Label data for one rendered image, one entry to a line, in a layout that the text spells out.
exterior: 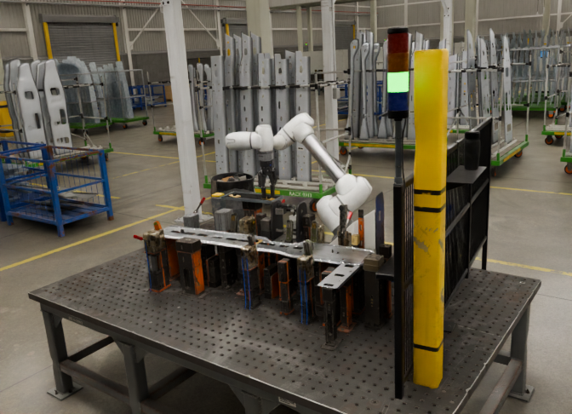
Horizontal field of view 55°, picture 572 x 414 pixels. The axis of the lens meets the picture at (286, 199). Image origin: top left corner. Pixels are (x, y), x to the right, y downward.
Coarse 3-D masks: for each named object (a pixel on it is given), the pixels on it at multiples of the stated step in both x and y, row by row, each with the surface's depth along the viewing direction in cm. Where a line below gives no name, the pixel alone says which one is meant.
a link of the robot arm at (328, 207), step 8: (320, 200) 367; (328, 200) 364; (336, 200) 362; (320, 208) 364; (328, 208) 362; (336, 208) 360; (320, 216) 367; (328, 216) 362; (336, 216) 360; (328, 224) 364; (336, 224) 360
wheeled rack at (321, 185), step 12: (300, 72) 775; (312, 72) 765; (324, 72) 756; (336, 72) 748; (348, 72) 738; (312, 84) 700; (324, 84) 683; (348, 84) 743; (348, 96) 747; (348, 108) 752; (348, 120) 756; (348, 132) 754; (348, 156) 767; (204, 168) 785; (348, 168) 770; (312, 180) 767; (324, 180) 758; (276, 192) 731; (288, 192) 722; (300, 192) 712; (312, 192) 708; (324, 192) 704; (312, 204) 710
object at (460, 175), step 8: (456, 168) 268; (464, 168) 267; (480, 168) 265; (448, 176) 252; (456, 176) 251; (464, 176) 250; (472, 176) 250; (448, 184) 246; (456, 184) 244; (464, 184) 242
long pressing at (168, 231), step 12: (168, 228) 345; (180, 228) 343; (192, 228) 341; (204, 240) 318; (216, 240) 317; (228, 240) 316; (264, 240) 312; (276, 252) 294; (288, 252) 292; (300, 252) 291; (324, 252) 289; (336, 252) 288; (348, 252) 287; (360, 252) 286; (372, 252) 285; (336, 264) 275; (360, 264) 271
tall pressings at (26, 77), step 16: (16, 64) 1048; (32, 64) 1094; (48, 64) 1072; (16, 80) 1048; (32, 80) 1051; (48, 80) 1073; (16, 96) 1050; (32, 96) 1098; (48, 96) 1075; (64, 96) 1101; (16, 112) 1051; (32, 112) 1054; (48, 112) 1079; (16, 128) 1074; (32, 128) 1077; (48, 128) 1101; (64, 128) 1104; (16, 144) 1077; (48, 144) 1104; (64, 144) 1105
